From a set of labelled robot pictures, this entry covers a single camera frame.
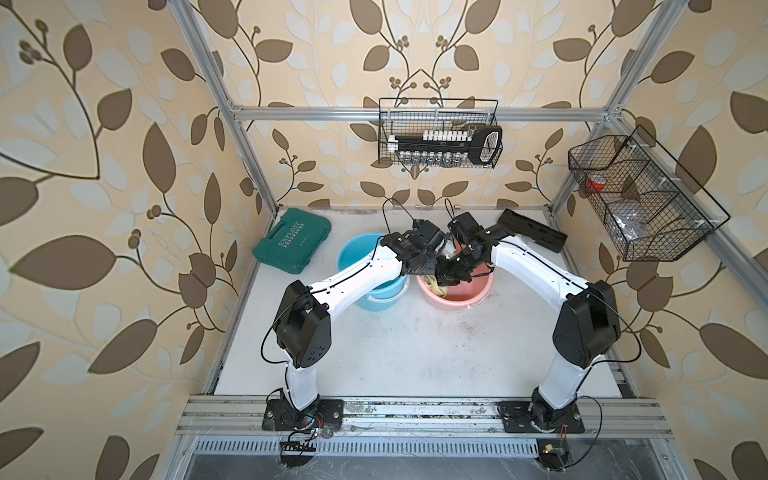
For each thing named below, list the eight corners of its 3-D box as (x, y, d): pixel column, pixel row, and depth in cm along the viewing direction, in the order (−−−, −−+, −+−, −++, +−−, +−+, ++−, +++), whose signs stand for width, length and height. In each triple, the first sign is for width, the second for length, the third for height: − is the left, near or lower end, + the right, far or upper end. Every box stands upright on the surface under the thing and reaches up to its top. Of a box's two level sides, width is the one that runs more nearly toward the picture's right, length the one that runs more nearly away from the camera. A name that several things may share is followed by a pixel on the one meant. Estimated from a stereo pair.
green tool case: (255, 259, 107) (249, 250, 103) (294, 215, 121) (290, 206, 117) (299, 277, 102) (295, 268, 98) (335, 229, 116) (332, 220, 112)
